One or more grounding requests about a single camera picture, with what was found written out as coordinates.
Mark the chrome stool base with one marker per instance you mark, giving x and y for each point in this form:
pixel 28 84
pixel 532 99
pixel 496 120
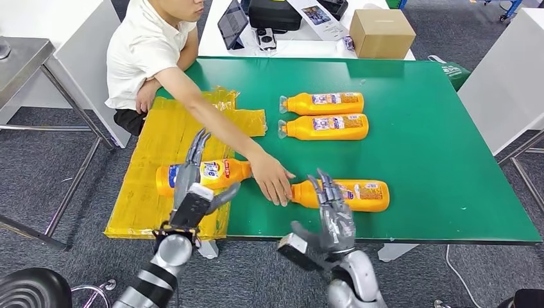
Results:
pixel 109 285

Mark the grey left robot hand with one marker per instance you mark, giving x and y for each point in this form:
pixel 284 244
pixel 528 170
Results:
pixel 187 178

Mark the black tablet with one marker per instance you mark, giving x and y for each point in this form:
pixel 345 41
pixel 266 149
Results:
pixel 233 19

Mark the stainless steel table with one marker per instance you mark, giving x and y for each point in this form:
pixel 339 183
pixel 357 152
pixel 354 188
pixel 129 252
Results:
pixel 21 63

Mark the steel table leg frame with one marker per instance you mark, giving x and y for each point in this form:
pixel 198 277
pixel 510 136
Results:
pixel 528 183

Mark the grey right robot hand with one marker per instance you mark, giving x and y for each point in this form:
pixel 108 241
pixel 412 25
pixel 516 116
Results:
pixel 338 229

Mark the person's left forearm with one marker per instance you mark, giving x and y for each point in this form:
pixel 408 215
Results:
pixel 155 85

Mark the black round stool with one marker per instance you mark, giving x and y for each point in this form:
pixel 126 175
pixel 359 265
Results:
pixel 34 289
pixel 529 299

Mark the green crate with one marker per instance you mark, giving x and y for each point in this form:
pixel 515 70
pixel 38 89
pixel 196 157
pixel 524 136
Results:
pixel 395 3

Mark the blue wheeled cart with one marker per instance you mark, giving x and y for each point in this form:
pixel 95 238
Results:
pixel 513 7

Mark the printed paper leaflet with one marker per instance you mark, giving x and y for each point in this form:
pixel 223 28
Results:
pixel 325 23

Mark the round metal object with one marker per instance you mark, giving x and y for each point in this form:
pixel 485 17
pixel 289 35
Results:
pixel 4 47

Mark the person's left hand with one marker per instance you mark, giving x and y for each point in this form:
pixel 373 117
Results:
pixel 144 100

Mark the orange detergent bottle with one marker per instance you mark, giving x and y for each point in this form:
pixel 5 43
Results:
pixel 301 105
pixel 301 128
pixel 369 197
pixel 221 172

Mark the small purple packet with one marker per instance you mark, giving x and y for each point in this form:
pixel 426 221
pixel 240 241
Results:
pixel 349 43

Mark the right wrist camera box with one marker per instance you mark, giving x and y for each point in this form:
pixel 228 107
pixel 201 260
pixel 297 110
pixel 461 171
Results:
pixel 297 255

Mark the white device with black lenses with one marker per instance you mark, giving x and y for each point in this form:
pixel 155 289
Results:
pixel 267 40

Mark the white table foot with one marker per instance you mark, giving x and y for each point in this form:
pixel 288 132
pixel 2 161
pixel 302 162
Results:
pixel 209 251
pixel 395 253

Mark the person's right hand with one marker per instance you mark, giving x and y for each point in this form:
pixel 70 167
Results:
pixel 270 178

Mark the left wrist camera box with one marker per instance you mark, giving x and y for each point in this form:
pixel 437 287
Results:
pixel 193 210

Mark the person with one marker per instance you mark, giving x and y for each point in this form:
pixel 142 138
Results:
pixel 140 51

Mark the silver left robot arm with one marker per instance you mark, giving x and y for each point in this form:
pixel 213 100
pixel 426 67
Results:
pixel 174 251

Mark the black carry case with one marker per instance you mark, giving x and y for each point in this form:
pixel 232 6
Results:
pixel 274 15

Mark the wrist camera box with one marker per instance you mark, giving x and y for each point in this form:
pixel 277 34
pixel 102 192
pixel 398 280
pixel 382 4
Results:
pixel 193 210
pixel 297 255

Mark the person's right forearm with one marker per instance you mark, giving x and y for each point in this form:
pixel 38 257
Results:
pixel 221 123

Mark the brown cardboard box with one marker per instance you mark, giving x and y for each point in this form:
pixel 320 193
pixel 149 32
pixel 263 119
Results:
pixel 382 34

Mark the black flat case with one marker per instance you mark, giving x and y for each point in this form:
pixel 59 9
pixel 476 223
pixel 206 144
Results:
pixel 335 6

